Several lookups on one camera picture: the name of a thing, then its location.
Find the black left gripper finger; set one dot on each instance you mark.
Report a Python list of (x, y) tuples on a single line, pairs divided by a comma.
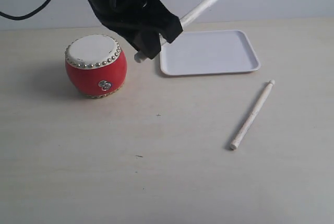
[(157, 17), (142, 38)]

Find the white wooden drumstick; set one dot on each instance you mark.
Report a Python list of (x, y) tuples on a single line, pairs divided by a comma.
[(252, 115), (192, 15)]

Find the small red drum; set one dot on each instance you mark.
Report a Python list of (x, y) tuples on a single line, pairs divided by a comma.
[(96, 65)]

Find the white rectangular tray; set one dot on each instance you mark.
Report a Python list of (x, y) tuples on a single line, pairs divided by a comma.
[(209, 53)]

